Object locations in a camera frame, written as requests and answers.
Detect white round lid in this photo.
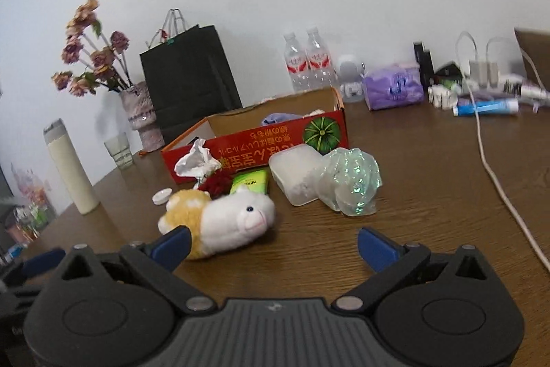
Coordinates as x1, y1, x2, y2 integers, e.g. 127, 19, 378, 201
152, 188, 173, 206

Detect orange white plush toy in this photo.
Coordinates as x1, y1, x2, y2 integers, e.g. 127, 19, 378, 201
157, 185, 276, 260

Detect iridescent plastic bag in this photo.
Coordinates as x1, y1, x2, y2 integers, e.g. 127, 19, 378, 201
312, 147, 383, 217

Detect red artificial rose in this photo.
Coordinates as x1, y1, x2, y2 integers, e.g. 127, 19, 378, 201
198, 170, 233, 199

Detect white paper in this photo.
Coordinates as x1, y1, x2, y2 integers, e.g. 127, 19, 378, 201
174, 138, 222, 190

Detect green tissue pack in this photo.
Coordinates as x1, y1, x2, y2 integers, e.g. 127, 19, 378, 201
230, 168, 270, 195

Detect translucent white plastic box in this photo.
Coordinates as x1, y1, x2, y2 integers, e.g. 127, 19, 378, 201
268, 144, 322, 207

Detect purple drawstring pouch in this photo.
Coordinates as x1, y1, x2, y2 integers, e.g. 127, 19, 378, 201
261, 113, 302, 127

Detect clear drinking glass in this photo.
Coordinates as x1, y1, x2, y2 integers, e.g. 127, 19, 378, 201
103, 132, 133, 170

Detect cream thermos bottle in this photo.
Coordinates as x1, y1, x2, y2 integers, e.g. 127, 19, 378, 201
43, 119, 100, 215

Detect red cardboard pumpkin box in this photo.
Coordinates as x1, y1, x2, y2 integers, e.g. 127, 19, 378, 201
161, 87, 349, 183

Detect pink ceramic vase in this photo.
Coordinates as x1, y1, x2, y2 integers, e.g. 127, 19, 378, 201
119, 81, 165, 153

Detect white small bottles cluster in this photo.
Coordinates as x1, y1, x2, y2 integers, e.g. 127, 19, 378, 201
428, 85, 458, 110

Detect purple tissue pack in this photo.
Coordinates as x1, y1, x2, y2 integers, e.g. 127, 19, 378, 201
363, 63, 424, 111

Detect black paper shopping bag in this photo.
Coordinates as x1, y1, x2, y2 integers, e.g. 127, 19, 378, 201
140, 8, 242, 143

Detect right clear water bottle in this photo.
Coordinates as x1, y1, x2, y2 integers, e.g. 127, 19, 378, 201
306, 27, 338, 88

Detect clear water bottle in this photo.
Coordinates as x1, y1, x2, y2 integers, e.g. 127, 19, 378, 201
306, 27, 338, 88
283, 33, 310, 92

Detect blue white tube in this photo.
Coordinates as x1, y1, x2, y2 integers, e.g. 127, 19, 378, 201
452, 99, 519, 116

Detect black stand objects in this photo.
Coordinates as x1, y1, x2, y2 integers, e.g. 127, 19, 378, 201
413, 42, 462, 93

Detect dried pink roses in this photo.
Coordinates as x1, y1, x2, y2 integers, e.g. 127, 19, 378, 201
51, 0, 133, 97

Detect white power adapter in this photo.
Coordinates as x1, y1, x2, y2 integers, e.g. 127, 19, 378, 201
469, 60, 500, 88

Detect left clear water bottle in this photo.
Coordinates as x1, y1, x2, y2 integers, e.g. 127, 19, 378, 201
283, 33, 310, 92

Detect brown cardboard piece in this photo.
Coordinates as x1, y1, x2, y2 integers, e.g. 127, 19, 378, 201
515, 28, 550, 89

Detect white charging cable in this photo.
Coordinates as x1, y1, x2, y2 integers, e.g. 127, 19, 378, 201
455, 30, 550, 273

